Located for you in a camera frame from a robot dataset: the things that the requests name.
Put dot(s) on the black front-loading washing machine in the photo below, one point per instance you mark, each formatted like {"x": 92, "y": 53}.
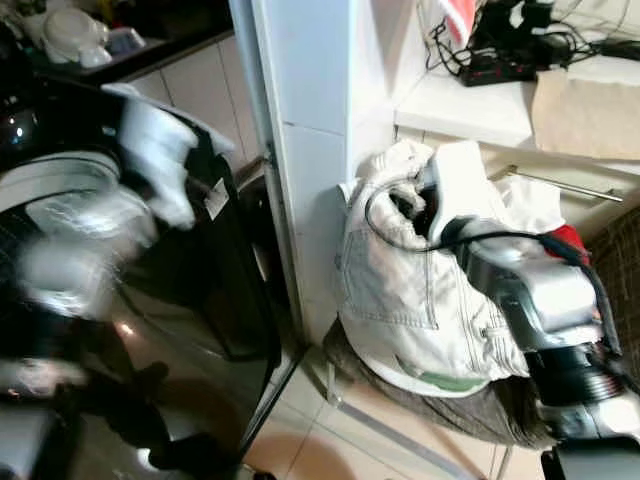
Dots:
{"x": 220, "y": 300}

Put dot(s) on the black power strip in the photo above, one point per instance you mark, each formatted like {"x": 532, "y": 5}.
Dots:
{"x": 495, "y": 72}

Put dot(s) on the white and green basin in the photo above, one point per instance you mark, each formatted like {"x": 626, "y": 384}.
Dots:
{"x": 445, "y": 381}

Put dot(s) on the white denim jacket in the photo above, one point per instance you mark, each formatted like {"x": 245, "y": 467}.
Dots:
{"x": 400, "y": 290}

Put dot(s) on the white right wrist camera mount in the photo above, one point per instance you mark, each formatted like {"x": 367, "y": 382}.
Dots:
{"x": 458, "y": 185}

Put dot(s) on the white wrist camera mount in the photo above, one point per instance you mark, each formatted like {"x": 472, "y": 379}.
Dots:
{"x": 165, "y": 150}
{"x": 458, "y": 185}

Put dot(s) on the beige cardboard sheet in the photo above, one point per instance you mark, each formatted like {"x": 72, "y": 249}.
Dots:
{"x": 585, "y": 112}

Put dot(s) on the metal towel bar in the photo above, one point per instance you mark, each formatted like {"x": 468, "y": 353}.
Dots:
{"x": 555, "y": 184}

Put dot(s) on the white shelf ledge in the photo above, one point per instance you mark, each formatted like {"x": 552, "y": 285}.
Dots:
{"x": 460, "y": 115}

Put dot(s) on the white round kitchen appliance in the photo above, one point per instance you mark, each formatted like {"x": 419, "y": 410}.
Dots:
{"x": 75, "y": 36}

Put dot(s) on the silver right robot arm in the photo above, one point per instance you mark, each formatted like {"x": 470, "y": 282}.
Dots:
{"x": 550, "y": 300}

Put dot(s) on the stool with grey cushion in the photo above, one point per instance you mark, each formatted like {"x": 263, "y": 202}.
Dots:
{"x": 490, "y": 420}

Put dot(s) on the small black power adapter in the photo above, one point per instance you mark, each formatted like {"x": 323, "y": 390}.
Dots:
{"x": 620, "y": 48}

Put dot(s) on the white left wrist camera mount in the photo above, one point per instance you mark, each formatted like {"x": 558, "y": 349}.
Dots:
{"x": 165, "y": 150}

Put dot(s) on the red and white cloth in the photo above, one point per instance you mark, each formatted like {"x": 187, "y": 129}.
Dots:
{"x": 460, "y": 18}

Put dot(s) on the black countertop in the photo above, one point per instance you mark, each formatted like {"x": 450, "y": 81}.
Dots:
{"x": 190, "y": 28}

